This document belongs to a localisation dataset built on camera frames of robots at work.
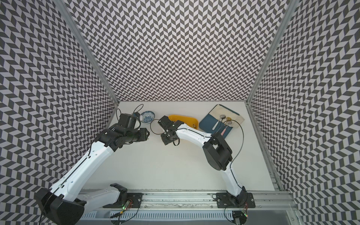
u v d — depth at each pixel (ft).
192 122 3.26
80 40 2.75
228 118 3.52
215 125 3.31
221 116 3.45
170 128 2.18
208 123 3.37
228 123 3.38
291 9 2.22
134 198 2.38
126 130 1.84
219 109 3.75
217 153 1.69
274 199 2.48
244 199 2.22
